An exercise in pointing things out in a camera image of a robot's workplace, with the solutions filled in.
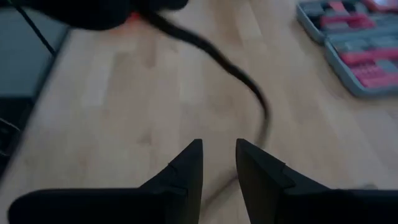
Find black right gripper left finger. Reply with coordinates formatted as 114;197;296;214
7;138;204;224

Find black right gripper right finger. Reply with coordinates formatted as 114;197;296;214
235;138;398;224

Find black braided cord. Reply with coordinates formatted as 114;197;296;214
138;9;272;206

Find grey plastic tool case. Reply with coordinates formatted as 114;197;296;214
295;0;398;98

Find pink-handled screwdriver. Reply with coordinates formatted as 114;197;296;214
351;63;398;89

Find pink-handled hammer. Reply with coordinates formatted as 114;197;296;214
338;49;398;67

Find pink-handled pliers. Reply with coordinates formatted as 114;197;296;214
319;14;376;30

